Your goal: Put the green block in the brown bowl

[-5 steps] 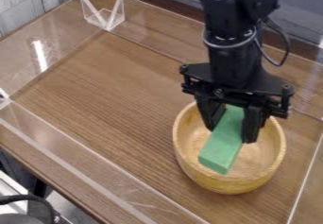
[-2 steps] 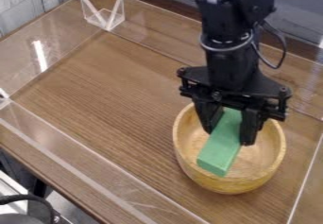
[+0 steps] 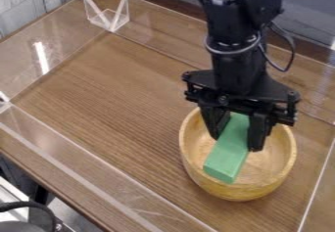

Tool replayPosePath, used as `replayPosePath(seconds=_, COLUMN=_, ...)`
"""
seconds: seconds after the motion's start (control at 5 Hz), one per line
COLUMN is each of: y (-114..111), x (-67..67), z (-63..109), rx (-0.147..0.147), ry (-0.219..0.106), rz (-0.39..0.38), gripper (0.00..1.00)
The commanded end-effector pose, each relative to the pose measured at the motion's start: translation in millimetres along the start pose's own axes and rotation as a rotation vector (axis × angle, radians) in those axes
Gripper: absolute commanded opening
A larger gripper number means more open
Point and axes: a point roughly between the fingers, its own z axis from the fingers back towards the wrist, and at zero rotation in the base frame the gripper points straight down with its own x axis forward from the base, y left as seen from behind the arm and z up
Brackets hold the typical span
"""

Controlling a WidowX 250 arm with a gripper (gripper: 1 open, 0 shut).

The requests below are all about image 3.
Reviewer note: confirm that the black metal stand base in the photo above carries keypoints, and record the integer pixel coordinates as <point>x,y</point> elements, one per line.
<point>41,218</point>

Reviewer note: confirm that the clear acrylic tray wall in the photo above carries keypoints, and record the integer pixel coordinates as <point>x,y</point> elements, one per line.
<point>94,106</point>

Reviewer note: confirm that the brown wooden bowl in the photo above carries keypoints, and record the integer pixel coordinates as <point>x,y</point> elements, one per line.
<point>265,170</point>

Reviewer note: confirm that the green rectangular block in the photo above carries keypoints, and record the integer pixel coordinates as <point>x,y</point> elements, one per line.
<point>229,153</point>

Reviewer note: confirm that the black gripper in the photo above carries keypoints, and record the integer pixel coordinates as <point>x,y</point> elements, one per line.
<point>238,86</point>

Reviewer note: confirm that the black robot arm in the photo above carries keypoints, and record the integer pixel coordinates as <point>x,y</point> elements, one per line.
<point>236,20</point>

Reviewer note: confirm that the clear acrylic corner bracket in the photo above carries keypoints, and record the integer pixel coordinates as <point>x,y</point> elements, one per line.
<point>112,20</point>

